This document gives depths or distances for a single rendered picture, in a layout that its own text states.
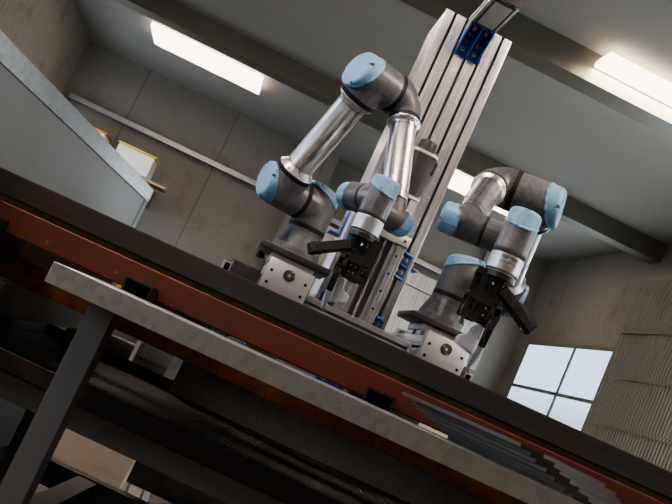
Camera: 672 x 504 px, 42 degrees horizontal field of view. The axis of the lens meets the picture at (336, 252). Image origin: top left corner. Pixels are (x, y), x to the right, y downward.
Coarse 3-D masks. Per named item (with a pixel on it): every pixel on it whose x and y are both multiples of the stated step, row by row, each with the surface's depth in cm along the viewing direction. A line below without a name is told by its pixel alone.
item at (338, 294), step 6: (336, 282) 210; (342, 282) 211; (336, 288) 211; (342, 288) 210; (324, 294) 210; (330, 294) 210; (336, 294) 210; (342, 294) 210; (324, 300) 210; (330, 300) 210; (336, 300) 210; (342, 300) 210; (324, 306) 211
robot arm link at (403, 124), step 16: (416, 96) 245; (400, 112) 242; (416, 112) 244; (400, 128) 241; (416, 128) 245; (400, 144) 238; (400, 160) 235; (400, 176) 233; (400, 192) 231; (400, 208) 229; (384, 224) 227; (400, 224) 228
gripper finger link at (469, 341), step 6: (474, 330) 185; (480, 330) 185; (462, 336) 184; (468, 336) 184; (474, 336) 184; (480, 336) 184; (462, 342) 184; (468, 342) 184; (474, 342) 184; (468, 348) 184; (474, 348) 184; (480, 348) 183; (474, 354) 184; (480, 354) 184; (474, 360) 184; (468, 366) 185
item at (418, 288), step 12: (408, 276) 931; (420, 276) 933; (408, 288) 933; (420, 288) 932; (432, 288) 934; (408, 300) 932; (420, 300) 934; (396, 312) 929; (396, 324) 928; (408, 324) 930; (468, 324) 940
